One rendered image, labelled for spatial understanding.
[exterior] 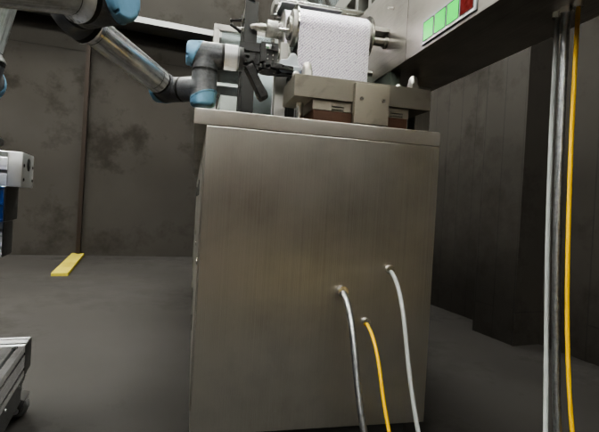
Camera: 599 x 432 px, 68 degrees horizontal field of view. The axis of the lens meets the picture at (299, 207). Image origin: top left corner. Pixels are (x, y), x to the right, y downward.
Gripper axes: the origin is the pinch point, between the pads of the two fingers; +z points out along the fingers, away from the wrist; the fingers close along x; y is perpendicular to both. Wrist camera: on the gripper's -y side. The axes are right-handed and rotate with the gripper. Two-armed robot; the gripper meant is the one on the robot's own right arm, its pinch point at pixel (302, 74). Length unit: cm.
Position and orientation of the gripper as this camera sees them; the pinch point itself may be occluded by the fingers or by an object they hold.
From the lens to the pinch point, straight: 146.2
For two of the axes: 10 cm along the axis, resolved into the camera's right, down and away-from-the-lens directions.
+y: 0.6, -10.0, -0.1
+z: 9.7, 0.5, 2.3
